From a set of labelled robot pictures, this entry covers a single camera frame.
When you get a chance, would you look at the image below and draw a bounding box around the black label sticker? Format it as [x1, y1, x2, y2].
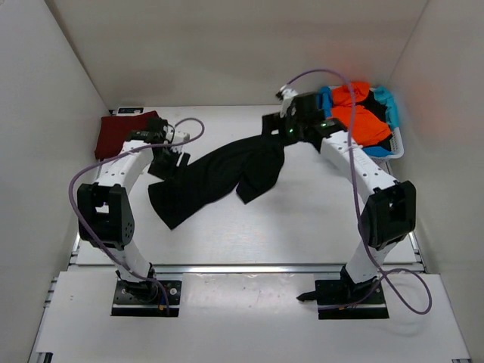
[116, 107, 144, 115]

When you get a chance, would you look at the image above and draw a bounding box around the white plastic laundry basket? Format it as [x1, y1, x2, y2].
[370, 86, 405, 162]

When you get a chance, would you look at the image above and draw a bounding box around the black t shirt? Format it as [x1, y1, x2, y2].
[147, 134, 297, 230]

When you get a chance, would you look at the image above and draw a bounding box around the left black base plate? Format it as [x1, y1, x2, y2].
[111, 278, 182, 318]

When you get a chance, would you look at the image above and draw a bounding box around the dark red t shirt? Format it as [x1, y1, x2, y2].
[95, 111, 158, 160]

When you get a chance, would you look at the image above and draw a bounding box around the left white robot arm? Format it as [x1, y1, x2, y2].
[69, 117, 193, 303]

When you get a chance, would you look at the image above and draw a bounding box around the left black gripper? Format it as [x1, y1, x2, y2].
[147, 145, 190, 186]

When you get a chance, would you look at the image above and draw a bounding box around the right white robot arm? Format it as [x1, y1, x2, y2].
[262, 88, 416, 304]

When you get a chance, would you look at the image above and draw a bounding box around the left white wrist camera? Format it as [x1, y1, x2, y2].
[166, 130, 191, 144]

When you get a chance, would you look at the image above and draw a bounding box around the blue t shirt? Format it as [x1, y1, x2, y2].
[318, 81, 399, 159]

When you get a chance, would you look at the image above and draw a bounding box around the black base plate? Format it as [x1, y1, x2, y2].
[296, 278, 389, 320]
[111, 278, 182, 318]

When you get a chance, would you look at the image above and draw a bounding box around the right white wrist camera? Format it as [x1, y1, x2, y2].
[276, 85, 298, 117]

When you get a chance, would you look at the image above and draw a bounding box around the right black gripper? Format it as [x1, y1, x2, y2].
[260, 110, 307, 151]

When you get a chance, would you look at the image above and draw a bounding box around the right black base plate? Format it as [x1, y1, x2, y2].
[296, 278, 389, 320]

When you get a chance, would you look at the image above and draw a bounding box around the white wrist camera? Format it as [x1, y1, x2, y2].
[166, 130, 191, 144]
[276, 85, 298, 117]

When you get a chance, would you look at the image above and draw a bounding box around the orange t shirt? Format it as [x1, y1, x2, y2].
[331, 81, 392, 149]

